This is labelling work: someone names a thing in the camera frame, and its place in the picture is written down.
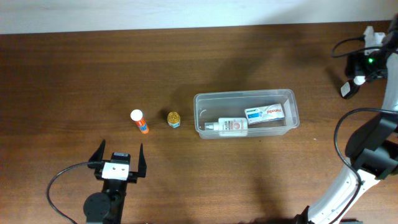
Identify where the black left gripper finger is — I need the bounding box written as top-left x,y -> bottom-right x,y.
137,143 -> 147,178
88,139 -> 106,162

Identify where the dark bottle white cap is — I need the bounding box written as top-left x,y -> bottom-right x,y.
340,76 -> 366,99

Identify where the small jar gold lid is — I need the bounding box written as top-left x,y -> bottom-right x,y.
167,111 -> 180,128

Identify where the white lotion bottle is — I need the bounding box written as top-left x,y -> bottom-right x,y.
205,118 -> 248,137

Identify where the white green medicine box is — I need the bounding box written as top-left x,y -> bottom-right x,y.
244,104 -> 285,124

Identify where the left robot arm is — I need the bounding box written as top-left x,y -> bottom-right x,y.
83,141 -> 147,223

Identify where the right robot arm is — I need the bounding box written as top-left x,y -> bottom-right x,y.
293,17 -> 397,224

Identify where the clear plastic container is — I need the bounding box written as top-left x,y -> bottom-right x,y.
193,89 -> 300,139

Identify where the orange Redoxon tablet tube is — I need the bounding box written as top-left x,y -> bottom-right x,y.
130,110 -> 149,134

